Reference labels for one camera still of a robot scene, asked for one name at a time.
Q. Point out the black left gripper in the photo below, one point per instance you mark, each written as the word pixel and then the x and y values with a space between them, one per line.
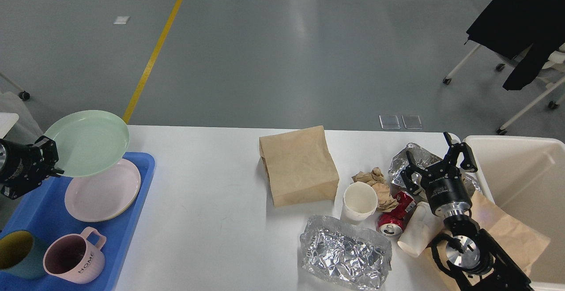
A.
pixel 20 171

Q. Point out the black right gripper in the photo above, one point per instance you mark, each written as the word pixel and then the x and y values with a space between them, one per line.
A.
pixel 445 192

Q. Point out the green plate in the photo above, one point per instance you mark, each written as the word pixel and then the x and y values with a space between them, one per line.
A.
pixel 88 142

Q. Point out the teal mug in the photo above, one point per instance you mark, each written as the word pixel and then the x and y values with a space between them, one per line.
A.
pixel 22 255

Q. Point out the pink mug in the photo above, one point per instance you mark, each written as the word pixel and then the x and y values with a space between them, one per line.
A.
pixel 77 258

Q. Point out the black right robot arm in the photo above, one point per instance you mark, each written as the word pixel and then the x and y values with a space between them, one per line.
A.
pixel 468 254

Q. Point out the crumpled foil back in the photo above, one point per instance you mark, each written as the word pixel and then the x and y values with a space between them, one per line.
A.
pixel 423 158

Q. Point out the white furniture at left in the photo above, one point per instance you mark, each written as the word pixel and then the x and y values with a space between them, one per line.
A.
pixel 17 123

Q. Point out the blue plastic tray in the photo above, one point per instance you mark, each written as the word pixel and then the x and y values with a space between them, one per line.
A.
pixel 43 213

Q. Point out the white paper cup lying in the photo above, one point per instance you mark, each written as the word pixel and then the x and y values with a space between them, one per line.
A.
pixel 421 229

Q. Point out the pink plate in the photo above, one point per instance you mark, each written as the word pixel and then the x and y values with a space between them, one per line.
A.
pixel 103 196

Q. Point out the crumpled brown paper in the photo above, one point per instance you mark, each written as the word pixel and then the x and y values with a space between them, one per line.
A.
pixel 376 180

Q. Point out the crushed red soda can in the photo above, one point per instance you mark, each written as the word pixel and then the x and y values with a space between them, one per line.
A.
pixel 392 224

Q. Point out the white paper cup upright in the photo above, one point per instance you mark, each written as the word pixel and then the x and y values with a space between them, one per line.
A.
pixel 359 202

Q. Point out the white plastic bin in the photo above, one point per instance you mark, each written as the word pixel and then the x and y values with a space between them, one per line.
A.
pixel 524 176

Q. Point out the flat brown paper bag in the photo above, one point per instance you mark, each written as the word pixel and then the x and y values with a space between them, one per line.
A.
pixel 522 243

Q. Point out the crumpled foil tray front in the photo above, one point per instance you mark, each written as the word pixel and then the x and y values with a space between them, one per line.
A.
pixel 345 254

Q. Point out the black jacket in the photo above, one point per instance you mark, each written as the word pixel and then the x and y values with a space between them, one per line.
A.
pixel 509 27

